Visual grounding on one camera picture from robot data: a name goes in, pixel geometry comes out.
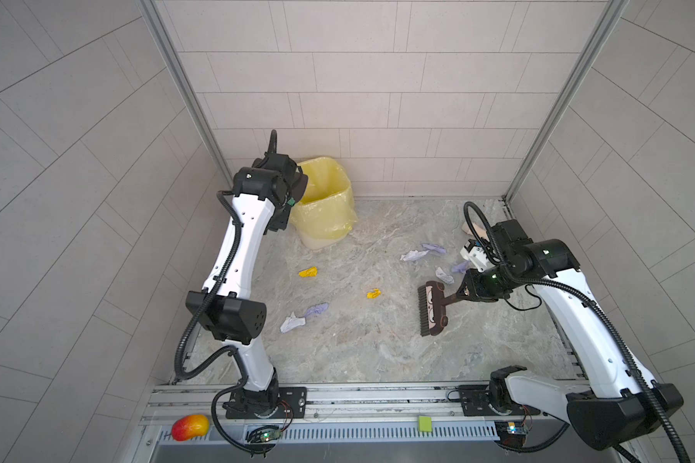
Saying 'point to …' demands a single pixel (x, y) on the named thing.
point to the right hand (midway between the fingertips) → (458, 293)
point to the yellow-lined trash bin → (323, 211)
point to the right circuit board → (512, 433)
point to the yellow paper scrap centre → (374, 294)
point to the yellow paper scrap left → (310, 272)
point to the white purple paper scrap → (291, 321)
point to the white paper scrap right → (440, 274)
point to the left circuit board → (264, 434)
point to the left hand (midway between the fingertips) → (272, 217)
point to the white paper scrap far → (413, 255)
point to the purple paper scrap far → (435, 248)
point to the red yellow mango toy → (190, 426)
